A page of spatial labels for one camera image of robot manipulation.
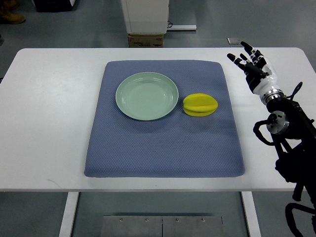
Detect metal base plate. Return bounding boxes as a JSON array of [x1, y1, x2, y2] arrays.
[[101, 216, 224, 237]]

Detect black white bin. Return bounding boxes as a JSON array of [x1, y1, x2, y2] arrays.
[[33, 0, 76, 12]]

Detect blue textured mat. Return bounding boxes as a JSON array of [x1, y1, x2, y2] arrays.
[[84, 60, 244, 178]]

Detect white left table leg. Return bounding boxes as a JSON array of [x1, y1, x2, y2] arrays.
[[59, 192, 79, 237]]

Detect pale green plate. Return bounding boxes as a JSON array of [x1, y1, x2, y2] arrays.
[[115, 72, 179, 121]]

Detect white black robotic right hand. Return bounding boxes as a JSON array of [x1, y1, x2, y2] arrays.
[[227, 41, 280, 98]]

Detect cardboard box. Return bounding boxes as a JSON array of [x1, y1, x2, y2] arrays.
[[128, 34, 163, 48]]

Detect tan work boot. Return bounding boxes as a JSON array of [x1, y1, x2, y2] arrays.
[[0, 0, 26, 25]]

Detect yellow starfruit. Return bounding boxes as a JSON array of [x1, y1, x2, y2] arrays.
[[183, 93, 218, 117]]

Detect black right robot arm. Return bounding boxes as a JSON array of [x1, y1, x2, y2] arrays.
[[253, 82, 316, 237]]

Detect white floor rail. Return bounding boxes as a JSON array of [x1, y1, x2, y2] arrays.
[[167, 25, 197, 31]]

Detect white right table leg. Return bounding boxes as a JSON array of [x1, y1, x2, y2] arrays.
[[241, 192, 261, 237]]

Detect grey floor plate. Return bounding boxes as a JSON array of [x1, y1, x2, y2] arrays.
[[227, 38, 241, 45]]

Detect white table leg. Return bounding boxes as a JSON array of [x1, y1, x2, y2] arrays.
[[59, 192, 79, 237], [241, 192, 261, 237]]

